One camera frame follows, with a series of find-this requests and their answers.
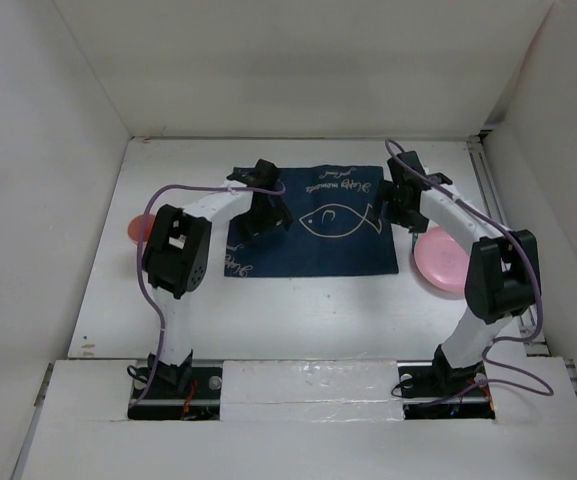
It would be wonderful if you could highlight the pink plastic plate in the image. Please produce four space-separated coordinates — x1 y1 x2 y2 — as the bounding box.
413 227 469 296

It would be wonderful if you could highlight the dark blue cloth placemat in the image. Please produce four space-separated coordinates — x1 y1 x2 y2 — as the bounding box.
224 165 399 279

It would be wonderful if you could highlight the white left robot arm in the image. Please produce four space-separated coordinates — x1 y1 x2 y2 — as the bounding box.
136 159 292 397

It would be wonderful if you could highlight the aluminium rail front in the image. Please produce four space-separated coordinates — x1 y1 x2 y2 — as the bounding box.
132 357 494 401

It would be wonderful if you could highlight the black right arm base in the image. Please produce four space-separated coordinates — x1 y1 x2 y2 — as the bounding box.
391 347 496 420

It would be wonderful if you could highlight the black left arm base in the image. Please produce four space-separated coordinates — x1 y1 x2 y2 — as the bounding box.
127 354 223 421

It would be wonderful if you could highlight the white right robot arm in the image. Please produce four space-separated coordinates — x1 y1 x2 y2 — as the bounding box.
373 142 544 394

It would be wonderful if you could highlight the pink plastic cup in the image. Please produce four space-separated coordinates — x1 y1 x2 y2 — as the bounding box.
127 214 155 245

